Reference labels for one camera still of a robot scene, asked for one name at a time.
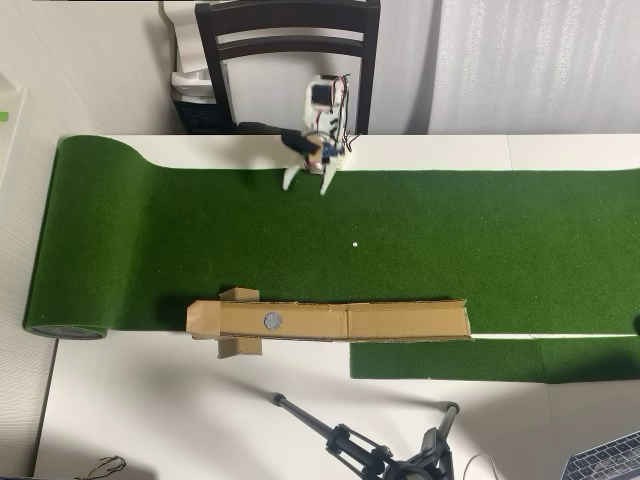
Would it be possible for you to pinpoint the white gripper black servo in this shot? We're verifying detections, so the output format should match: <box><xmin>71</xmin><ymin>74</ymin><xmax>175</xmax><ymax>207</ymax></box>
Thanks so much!
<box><xmin>279</xmin><ymin>128</ymin><xmax>346</xmax><ymax>197</ymax></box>

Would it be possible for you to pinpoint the dark printed box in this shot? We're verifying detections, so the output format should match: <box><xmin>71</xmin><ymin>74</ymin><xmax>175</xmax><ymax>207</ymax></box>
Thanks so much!
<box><xmin>174</xmin><ymin>98</ymin><xmax>236</xmax><ymax>135</ymax></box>

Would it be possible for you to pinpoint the dark wooden chair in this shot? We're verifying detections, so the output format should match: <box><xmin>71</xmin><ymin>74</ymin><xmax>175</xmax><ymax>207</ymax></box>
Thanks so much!
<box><xmin>194</xmin><ymin>0</ymin><xmax>382</xmax><ymax>136</ymax></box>

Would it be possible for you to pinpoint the long cardboard ramp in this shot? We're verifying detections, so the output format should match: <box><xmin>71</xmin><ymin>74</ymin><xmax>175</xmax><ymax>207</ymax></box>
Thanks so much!
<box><xmin>185</xmin><ymin>287</ymin><xmax>474</xmax><ymax>360</ymax></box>

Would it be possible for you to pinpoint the long green turf mat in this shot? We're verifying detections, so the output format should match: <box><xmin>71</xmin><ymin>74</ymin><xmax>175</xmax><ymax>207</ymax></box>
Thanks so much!
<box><xmin>23</xmin><ymin>134</ymin><xmax>640</xmax><ymax>342</ymax></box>

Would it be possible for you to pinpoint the white foam packaging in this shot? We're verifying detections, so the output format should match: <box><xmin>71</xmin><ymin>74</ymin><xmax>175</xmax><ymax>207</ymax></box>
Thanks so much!
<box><xmin>158</xmin><ymin>0</ymin><xmax>219</xmax><ymax>104</ymax></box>

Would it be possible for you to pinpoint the short green turf strip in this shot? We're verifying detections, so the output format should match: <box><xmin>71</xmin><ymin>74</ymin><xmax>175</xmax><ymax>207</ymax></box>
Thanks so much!
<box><xmin>348</xmin><ymin>335</ymin><xmax>640</xmax><ymax>385</ymax></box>

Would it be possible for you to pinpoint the white curtain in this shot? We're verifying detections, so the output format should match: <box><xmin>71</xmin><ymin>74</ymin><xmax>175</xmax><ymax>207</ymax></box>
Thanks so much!
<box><xmin>427</xmin><ymin>0</ymin><xmax>640</xmax><ymax>135</ymax></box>

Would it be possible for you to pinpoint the white plastic tray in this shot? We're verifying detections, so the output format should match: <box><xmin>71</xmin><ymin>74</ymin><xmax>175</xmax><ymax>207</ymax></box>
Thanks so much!
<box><xmin>0</xmin><ymin>74</ymin><xmax>39</xmax><ymax>187</ymax></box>

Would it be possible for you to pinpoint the laptop computer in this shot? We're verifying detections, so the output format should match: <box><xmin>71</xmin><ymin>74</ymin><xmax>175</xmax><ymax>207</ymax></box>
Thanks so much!
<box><xmin>559</xmin><ymin>432</ymin><xmax>640</xmax><ymax>480</ymax></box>

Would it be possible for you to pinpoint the wrist camera board cardboard mount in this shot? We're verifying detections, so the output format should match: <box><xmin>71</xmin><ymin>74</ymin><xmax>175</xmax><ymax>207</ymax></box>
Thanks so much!
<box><xmin>304</xmin><ymin>141</ymin><xmax>339</xmax><ymax>172</ymax></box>

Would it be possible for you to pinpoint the black camera tripod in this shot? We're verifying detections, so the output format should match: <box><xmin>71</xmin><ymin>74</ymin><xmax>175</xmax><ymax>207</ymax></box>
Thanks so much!
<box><xmin>269</xmin><ymin>392</ymin><xmax>461</xmax><ymax>480</ymax></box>

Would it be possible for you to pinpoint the thin white cable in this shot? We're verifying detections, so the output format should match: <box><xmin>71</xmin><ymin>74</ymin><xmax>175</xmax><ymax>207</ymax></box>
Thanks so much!
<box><xmin>462</xmin><ymin>452</ymin><xmax>501</xmax><ymax>480</ymax></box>

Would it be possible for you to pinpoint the thin black wire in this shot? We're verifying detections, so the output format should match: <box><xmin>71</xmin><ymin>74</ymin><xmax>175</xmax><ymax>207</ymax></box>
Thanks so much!
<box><xmin>87</xmin><ymin>454</ymin><xmax>126</xmax><ymax>476</ymax></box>

